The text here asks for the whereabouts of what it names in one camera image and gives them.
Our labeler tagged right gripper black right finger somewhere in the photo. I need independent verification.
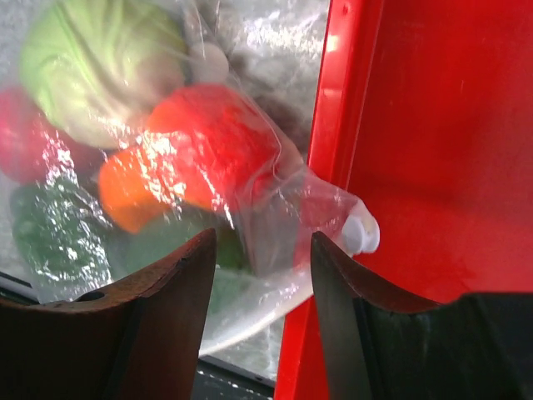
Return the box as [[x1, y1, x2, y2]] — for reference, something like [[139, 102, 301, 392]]
[[311, 232, 532, 399]]

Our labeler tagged clear zip top bag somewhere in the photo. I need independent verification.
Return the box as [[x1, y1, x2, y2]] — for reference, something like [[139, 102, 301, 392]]
[[1, 1, 380, 356]]

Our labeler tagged green bell pepper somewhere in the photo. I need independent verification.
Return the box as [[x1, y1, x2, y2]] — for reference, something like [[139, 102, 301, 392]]
[[10, 177, 112, 303]]

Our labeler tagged green lime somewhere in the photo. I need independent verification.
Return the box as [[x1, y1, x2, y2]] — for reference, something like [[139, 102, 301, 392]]
[[124, 213, 252, 316]]

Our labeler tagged red apple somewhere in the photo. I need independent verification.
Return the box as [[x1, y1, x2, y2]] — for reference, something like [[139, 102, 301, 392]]
[[1, 87, 103, 183]]

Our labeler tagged light green apple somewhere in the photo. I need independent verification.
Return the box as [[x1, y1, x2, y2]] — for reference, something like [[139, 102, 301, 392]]
[[19, 1, 187, 149]]

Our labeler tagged red tomato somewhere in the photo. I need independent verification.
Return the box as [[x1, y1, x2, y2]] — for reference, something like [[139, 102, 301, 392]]
[[144, 84, 281, 212]]

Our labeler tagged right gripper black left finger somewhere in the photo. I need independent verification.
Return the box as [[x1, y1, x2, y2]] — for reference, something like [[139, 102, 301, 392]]
[[1, 229, 217, 399]]

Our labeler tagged red plastic bin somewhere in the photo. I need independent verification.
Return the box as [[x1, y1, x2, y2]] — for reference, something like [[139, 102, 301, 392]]
[[274, 1, 532, 399]]

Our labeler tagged orange fruit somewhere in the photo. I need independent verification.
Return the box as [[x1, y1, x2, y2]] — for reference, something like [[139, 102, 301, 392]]
[[97, 146, 187, 233]]

